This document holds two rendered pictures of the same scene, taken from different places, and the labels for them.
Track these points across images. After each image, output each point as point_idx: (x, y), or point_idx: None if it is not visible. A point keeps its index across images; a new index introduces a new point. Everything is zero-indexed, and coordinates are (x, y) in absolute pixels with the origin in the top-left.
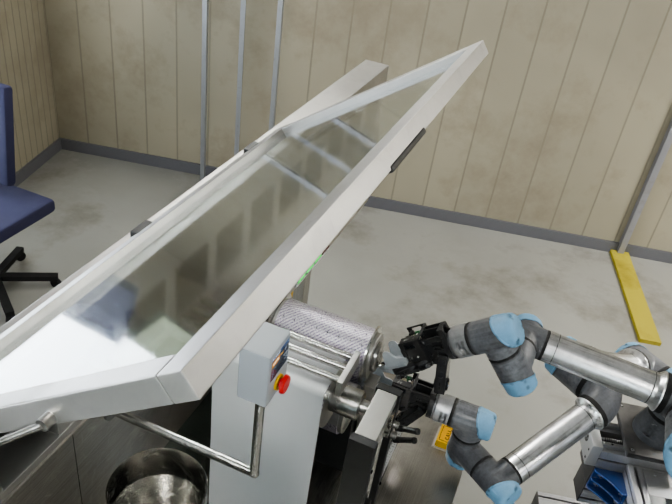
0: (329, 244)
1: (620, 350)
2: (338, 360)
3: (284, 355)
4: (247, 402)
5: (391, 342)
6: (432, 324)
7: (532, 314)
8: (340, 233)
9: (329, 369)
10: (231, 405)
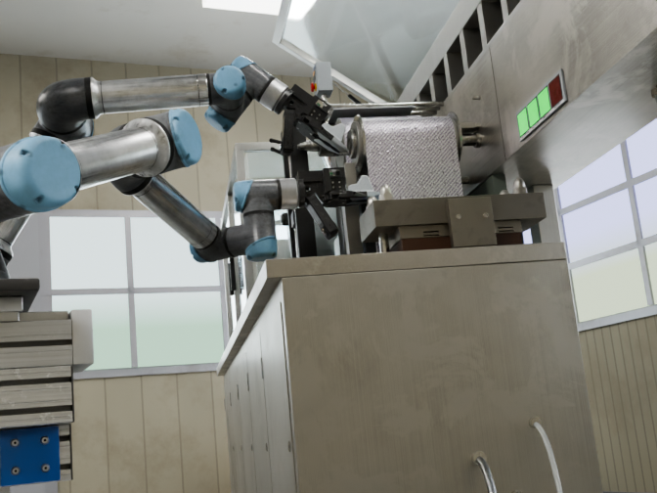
0: (563, 93)
1: (72, 150)
2: (336, 112)
3: (315, 73)
4: None
5: (342, 125)
6: (305, 91)
7: (228, 66)
8: (593, 81)
9: (336, 115)
10: None
